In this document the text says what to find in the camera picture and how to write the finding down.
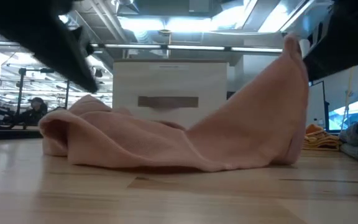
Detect black camera stand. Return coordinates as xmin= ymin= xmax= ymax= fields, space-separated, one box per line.
xmin=16 ymin=66 xmax=71 ymax=110

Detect person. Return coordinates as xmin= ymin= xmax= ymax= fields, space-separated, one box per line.
xmin=17 ymin=96 xmax=49 ymax=126

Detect pink towel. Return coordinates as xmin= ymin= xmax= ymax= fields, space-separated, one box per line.
xmin=38 ymin=33 xmax=310 ymax=174

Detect beige fabric storage box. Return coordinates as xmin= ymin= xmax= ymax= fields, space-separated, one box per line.
xmin=112 ymin=58 xmax=229 ymax=130

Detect long white light bar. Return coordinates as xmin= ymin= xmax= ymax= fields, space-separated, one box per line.
xmin=0 ymin=40 xmax=285 ymax=53

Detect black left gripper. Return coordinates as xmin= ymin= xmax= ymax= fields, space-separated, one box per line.
xmin=0 ymin=0 xmax=99 ymax=93

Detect black metal table frame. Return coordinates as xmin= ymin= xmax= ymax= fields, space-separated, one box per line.
xmin=0 ymin=124 xmax=43 ymax=140

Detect orange-yellow towel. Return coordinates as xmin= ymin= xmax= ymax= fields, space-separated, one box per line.
xmin=301 ymin=123 xmax=344 ymax=152

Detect white board panel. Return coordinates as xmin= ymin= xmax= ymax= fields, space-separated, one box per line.
xmin=308 ymin=81 xmax=329 ymax=132

